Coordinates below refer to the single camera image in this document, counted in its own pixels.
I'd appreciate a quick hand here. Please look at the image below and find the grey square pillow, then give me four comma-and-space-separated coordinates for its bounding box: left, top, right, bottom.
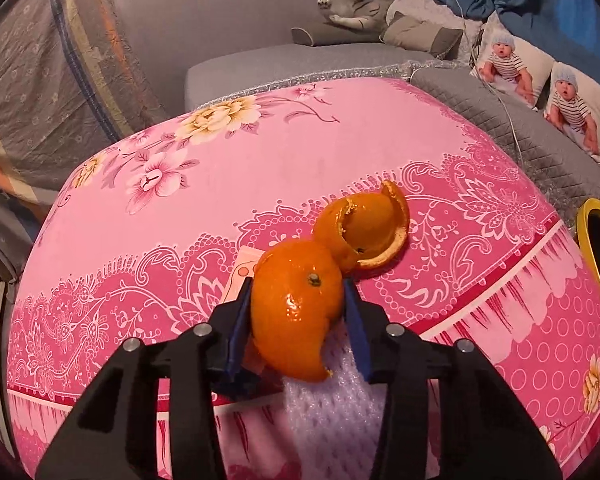
382, 10, 465, 58

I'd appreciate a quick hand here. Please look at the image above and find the white cable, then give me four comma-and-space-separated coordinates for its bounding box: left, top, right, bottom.
437, 0, 526, 163

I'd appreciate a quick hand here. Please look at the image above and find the open curled orange peel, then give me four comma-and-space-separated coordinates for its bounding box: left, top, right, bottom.
312, 180, 411, 276

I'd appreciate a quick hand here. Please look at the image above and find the grey quilted sofa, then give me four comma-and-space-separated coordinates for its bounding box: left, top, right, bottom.
184, 42, 600, 221

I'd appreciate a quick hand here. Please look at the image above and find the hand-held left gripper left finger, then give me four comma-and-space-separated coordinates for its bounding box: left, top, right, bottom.
35, 277, 278, 480

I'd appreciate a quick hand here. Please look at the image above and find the baby print pillow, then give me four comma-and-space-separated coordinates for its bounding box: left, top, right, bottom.
545, 61, 600, 163
472, 22, 556, 111

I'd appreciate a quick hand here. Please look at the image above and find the grey patterned hanging cloth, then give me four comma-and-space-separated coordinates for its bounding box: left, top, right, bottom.
0, 0, 166, 201

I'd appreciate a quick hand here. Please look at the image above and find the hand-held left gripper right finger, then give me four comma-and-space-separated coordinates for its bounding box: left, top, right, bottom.
342, 277, 563, 480

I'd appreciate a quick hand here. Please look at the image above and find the round orange peel with stem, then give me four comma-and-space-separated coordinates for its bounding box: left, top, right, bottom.
250, 239, 345, 382

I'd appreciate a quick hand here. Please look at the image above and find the pink floral tablecloth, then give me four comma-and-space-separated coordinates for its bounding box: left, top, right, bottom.
6, 77, 600, 480

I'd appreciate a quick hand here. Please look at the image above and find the yellow rimmed trash bin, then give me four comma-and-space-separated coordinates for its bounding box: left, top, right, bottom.
576, 198, 600, 341

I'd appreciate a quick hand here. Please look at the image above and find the grey bolster cushion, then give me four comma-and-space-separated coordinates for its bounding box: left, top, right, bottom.
291, 25, 386, 47

